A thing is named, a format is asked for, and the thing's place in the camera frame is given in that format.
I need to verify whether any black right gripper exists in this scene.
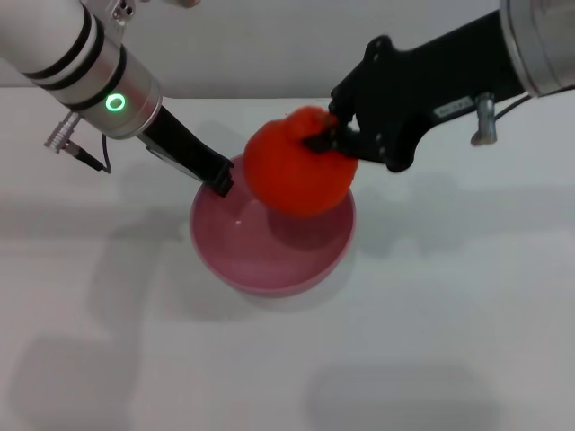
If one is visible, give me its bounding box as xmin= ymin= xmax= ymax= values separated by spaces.
xmin=304 ymin=9 xmax=527 ymax=174

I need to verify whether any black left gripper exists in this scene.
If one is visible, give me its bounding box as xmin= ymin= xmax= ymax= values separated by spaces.
xmin=136 ymin=106 xmax=236 ymax=199

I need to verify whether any orange toy fruit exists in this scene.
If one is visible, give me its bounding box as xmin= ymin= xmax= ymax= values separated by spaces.
xmin=243 ymin=106 xmax=360 ymax=219

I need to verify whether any pink plastic bowl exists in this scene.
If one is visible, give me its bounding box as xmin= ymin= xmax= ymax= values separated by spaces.
xmin=189 ymin=153 xmax=358 ymax=298

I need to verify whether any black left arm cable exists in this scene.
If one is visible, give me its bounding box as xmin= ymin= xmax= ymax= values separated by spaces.
xmin=43 ymin=111 xmax=113 ymax=174

